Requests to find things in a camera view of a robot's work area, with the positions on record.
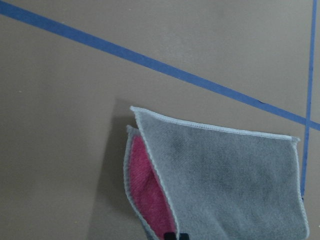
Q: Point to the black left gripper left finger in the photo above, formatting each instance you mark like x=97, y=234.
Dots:
x=169, y=236

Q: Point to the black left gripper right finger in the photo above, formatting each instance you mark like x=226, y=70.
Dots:
x=183, y=236

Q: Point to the pink towel with grey hem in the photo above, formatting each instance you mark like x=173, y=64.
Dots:
x=212, y=182

